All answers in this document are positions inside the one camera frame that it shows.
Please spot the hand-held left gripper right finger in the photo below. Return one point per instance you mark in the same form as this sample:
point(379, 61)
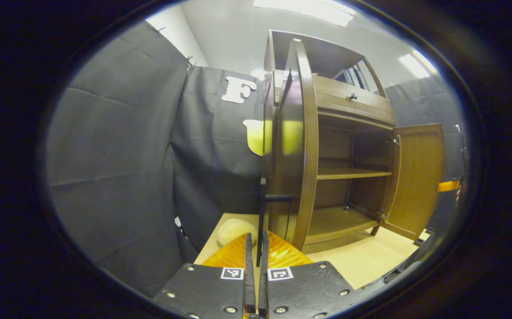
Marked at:
point(309, 292)

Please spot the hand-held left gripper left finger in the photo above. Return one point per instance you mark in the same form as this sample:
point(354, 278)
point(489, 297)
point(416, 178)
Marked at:
point(202, 292)

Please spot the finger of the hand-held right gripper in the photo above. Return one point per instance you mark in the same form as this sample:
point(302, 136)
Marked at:
point(448, 185)

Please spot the wooden shoe cabinet door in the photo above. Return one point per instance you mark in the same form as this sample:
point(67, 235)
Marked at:
point(417, 177)
point(295, 168)

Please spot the wooden double-door shoe cabinet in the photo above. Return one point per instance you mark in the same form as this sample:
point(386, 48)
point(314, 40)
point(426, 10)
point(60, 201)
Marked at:
point(335, 146)

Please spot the metal door hinge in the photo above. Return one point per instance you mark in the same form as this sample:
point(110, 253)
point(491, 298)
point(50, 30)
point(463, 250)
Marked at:
point(381, 216)
point(394, 141)

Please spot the wooden cabinet shelf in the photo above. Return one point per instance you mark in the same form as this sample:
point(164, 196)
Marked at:
point(353, 173)

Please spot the wooden cabinet drawer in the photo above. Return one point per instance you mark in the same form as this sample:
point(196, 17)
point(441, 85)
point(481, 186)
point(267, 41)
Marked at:
point(353, 108)

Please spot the pale yellow plush toy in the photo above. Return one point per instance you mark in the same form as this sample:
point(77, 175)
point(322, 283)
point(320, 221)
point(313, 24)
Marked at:
point(233, 230)

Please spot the small ceiling light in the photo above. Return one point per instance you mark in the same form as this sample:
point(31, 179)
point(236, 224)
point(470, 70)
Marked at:
point(417, 65)

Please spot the black backdrop cloth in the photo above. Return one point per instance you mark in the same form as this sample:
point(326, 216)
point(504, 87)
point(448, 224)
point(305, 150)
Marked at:
point(114, 155)

